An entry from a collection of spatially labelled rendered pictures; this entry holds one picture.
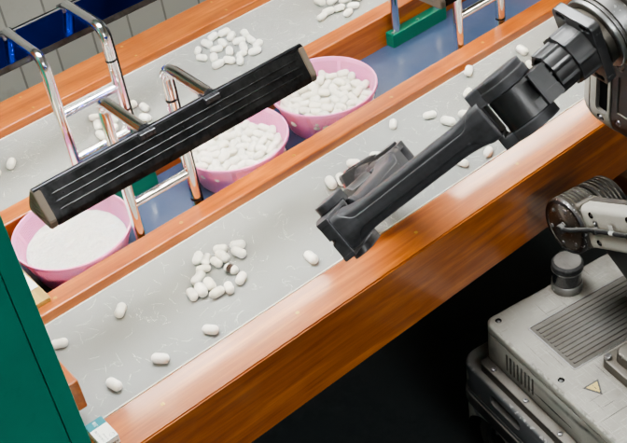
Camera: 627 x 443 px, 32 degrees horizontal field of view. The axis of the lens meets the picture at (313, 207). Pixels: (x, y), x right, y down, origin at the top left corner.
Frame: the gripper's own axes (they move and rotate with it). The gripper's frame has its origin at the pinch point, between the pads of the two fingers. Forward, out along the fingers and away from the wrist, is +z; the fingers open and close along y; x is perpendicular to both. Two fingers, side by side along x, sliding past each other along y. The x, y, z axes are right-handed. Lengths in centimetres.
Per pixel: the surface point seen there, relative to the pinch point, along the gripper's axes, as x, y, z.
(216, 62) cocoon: -39, -12, 52
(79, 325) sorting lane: -4, 64, 9
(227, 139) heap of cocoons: -20.5, 4.7, 32.2
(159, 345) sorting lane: 6, 55, -4
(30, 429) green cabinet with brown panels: 1, 89, -37
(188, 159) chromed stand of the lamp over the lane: -21.5, 25.3, 9.1
